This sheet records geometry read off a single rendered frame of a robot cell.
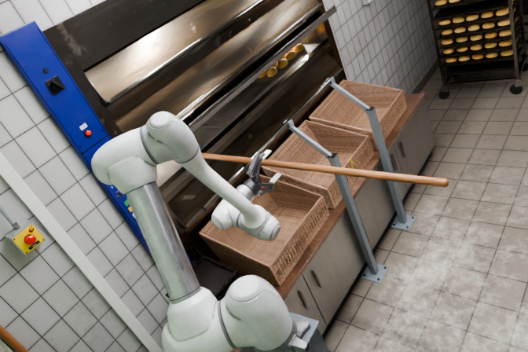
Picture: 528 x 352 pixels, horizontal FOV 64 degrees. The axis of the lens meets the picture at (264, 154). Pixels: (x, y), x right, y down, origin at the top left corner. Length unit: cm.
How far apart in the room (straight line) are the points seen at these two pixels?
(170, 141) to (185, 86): 105
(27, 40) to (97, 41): 30
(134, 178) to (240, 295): 48
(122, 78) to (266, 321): 132
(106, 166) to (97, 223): 77
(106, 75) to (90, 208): 61
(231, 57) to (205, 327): 164
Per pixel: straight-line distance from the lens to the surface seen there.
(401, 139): 315
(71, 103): 200
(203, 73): 244
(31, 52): 196
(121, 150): 137
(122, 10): 220
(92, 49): 210
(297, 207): 265
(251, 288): 133
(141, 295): 235
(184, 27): 239
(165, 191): 229
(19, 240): 194
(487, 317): 268
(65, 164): 203
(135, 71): 217
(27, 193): 197
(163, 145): 133
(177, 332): 142
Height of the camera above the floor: 218
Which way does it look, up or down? 28 degrees down
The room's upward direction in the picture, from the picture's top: 25 degrees counter-clockwise
